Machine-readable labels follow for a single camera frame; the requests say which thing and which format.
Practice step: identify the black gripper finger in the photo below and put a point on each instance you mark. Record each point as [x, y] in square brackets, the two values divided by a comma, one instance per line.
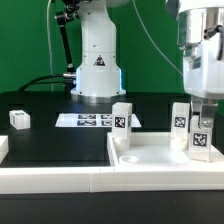
[196, 106]
[207, 113]

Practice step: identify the white square table top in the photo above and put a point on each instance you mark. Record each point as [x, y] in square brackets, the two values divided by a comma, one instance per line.
[152, 149]

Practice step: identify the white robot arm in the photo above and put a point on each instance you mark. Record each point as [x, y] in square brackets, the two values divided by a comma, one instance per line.
[200, 37]

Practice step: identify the white front fence bar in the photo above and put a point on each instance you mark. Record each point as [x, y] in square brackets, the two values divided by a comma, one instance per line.
[110, 179]

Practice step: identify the white fence bar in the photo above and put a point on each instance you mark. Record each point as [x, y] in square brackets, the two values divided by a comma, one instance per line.
[3, 147]
[110, 179]

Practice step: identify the white sheet with tags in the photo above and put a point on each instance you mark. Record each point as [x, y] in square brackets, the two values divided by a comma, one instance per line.
[90, 120]

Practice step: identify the white left fence bar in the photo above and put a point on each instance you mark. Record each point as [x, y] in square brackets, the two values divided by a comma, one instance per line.
[3, 147]

